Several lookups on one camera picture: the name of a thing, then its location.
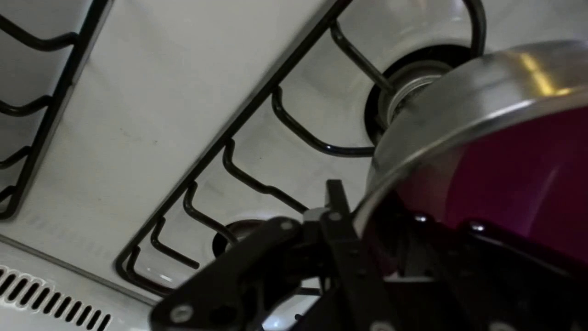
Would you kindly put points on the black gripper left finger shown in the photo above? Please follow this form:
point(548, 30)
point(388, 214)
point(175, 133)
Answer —
point(258, 282)

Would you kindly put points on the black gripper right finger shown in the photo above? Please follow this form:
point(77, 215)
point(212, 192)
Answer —
point(489, 294)

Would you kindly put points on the silver bowl magenta inside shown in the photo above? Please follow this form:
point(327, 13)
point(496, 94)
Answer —
point(478, 92)

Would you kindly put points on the round gas burner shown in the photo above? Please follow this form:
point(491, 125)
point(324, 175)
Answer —
point(235, 232)
point(416, 85)

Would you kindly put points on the black stove grate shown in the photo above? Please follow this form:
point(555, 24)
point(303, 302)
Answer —
point(61, 98)
point(250, 112)

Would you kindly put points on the white gas stove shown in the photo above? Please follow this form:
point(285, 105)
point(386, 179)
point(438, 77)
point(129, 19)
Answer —
point(153, 122)

